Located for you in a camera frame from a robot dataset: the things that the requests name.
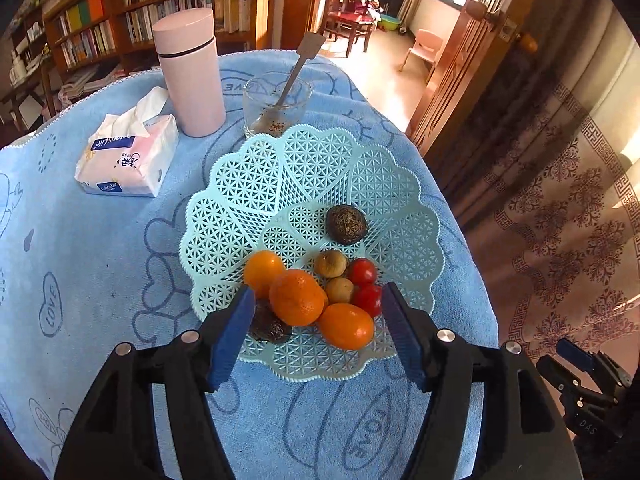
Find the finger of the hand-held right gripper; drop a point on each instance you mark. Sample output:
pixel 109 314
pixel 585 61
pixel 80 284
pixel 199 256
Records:
pixel 574 352
pixel 557 375

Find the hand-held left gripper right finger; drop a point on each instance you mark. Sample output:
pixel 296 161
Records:
pixel 404 342

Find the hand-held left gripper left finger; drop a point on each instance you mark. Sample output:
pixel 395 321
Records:
pixel 232 335

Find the dark brown round fruit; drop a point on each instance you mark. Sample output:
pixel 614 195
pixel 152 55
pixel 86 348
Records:
pixel 270 329
pixel 346 224

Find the red cherry tomato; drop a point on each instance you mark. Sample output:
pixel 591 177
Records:
pixel 368 301
pixel 362 271

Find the small orange mandarin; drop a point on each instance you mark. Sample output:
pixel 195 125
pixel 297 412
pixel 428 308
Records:
pixel 262 271
pixel 297 297

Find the small tan longan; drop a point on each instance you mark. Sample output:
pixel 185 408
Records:
pixel 340 290
pixel 330 263

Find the light teal lattice plastic basket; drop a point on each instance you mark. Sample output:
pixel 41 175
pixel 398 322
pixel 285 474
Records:
pixel 310 180

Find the oval orange kumquat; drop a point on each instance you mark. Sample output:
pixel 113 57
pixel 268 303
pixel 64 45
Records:
pixel 346 326

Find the patterned beige curtain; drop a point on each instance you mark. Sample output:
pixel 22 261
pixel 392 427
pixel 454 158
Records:
pixel 565 210

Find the blue printed towel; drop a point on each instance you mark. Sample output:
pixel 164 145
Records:
pixel 100 270

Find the white and pink tissue pack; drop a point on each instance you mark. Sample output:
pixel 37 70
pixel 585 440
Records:
pixel 125 160

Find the clear drinking glass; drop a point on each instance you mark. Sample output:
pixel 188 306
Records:
pixel 265 105

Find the pink thermos bottle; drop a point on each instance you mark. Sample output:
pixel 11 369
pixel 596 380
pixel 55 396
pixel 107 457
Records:
pixel 190 70

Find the brown wooden door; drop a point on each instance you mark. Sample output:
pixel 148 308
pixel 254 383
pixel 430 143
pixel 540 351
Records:
pixel 470 60

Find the stack of magazines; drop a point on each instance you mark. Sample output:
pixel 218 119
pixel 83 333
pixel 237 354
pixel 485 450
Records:
pixel 85 85

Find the small pink plastic chair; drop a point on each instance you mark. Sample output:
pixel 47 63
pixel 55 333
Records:
pixel 422 50

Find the metal spoon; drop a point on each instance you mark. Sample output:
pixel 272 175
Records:
pixel 310 45

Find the green plastic basin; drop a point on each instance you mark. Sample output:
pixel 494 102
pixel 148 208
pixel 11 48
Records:
pixel 389 23

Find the red wooden chair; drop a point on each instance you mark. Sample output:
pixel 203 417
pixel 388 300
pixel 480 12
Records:
pixel 350 15

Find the small dark wooden shelf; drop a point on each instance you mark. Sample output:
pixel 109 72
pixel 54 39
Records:
pixel 25 70

